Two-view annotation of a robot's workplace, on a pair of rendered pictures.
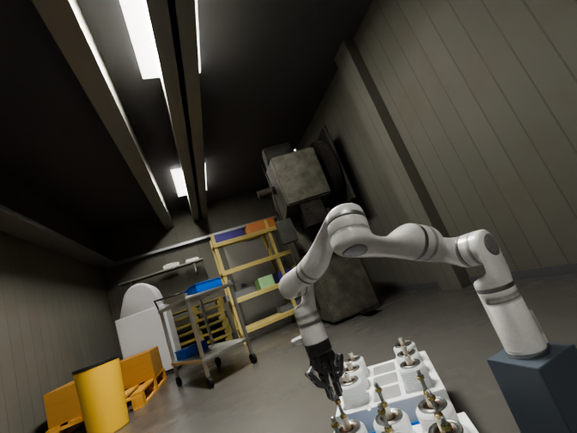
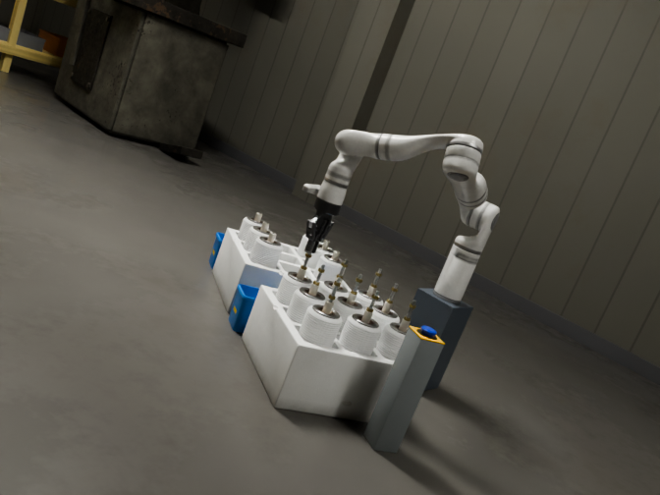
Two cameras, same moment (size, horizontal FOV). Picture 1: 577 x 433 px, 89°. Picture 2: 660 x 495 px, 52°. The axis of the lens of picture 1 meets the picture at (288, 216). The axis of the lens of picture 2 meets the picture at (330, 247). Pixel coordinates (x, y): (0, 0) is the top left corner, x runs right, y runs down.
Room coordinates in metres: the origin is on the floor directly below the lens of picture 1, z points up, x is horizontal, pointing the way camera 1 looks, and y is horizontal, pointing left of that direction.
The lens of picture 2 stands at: (-0.67, 1.09, 0.78)
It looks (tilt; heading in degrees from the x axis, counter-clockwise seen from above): 12 degrees down; 325
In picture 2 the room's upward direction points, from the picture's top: 21 degrees clockwise
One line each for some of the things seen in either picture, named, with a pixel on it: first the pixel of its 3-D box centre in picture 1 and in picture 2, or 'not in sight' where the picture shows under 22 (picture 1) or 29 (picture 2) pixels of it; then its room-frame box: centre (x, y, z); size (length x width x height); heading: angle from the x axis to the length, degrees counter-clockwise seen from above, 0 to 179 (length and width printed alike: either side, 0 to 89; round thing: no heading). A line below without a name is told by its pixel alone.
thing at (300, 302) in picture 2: not in sight; (301, 323); (0.80, 0.07, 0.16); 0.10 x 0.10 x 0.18
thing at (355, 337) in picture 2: not in sight; (353, 351); (0.66, -0.03, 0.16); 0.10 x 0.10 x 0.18
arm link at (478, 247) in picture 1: (482, 262); (476, 227); (0.85, -0.46, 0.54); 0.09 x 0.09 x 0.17; 31
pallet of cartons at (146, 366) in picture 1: (115, 386); not in sight; (3.78, 2.72, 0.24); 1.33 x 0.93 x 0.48; 19
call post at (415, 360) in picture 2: not in sight; (403, 390); (0.48, -0.07, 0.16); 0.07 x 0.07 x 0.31; 80
